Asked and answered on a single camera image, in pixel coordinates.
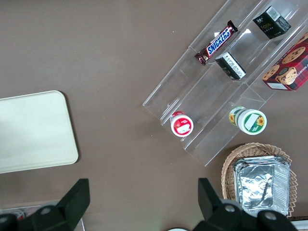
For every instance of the clear acrylic stepped shelf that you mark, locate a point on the clear acrylic stepped shelf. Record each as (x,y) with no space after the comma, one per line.
(209,96)

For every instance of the green sunflower lid cup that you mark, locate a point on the green sunflower lid cup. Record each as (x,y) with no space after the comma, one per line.
(252,121)

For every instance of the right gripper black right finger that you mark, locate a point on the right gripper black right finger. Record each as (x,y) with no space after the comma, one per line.
(216,216)

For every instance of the black box white label side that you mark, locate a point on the black box white label side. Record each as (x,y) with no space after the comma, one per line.
(229,66)

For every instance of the stack of foil trays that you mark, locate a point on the stack of foil trays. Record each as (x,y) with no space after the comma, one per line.
(257,183)

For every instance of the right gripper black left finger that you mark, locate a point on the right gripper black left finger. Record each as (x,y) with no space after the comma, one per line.
(72,204)

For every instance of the red lid yogurt cup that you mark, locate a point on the red lid yogurt cup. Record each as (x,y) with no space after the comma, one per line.
(182,125)

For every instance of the red tartan cookie box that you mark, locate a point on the red tartan cookie box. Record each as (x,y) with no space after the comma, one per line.
(288,67)

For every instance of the red cola bottle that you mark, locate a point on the red cola bottle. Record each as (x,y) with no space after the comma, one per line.
(19,215)

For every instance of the cream rectangular tray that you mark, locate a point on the cream rectangular tray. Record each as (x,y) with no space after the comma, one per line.
(33,132)

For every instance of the white plastic bin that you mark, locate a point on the white plastic bin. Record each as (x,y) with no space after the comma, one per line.
(303,226)

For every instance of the Snickers chocolate bar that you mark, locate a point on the Snickers chocolate bar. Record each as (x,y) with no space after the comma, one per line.
(217,42)

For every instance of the light wicker basket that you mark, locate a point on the light wicker basket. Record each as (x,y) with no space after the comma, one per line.
(227,168)

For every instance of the black box gold Face print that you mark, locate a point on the black box gold Face print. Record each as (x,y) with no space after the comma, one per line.
(269,25)

